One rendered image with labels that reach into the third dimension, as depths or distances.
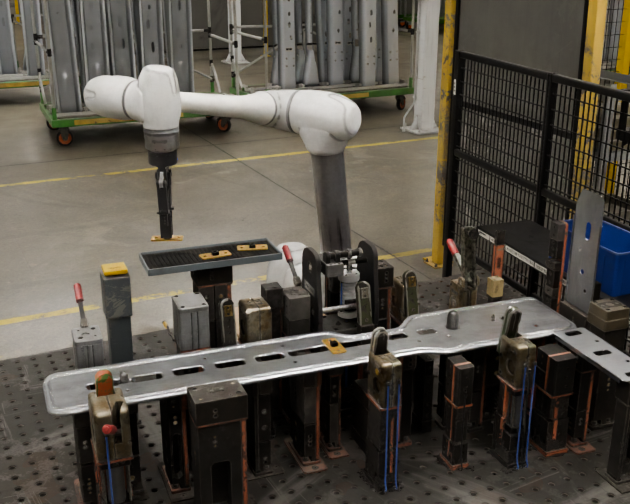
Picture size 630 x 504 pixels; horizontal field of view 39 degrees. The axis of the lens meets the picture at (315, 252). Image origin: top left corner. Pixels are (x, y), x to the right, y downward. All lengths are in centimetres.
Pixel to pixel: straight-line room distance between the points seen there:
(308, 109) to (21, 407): 120
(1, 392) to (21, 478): 48
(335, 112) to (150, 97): 60
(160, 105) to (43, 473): 97
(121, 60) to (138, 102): 705
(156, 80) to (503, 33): 295
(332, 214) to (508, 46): 233
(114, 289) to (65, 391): 36
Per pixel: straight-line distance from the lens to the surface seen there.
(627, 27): 623
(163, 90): 224
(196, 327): 225
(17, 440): 256
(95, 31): 903
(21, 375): 290
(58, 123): 882
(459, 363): 223
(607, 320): 245
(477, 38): 511
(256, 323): 229
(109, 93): 234
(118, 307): 239
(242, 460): 207
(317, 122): 260
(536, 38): 469
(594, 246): 249
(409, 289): 246
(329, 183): 271
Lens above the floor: 200
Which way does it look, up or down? 20 degrees down
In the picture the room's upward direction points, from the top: straight up
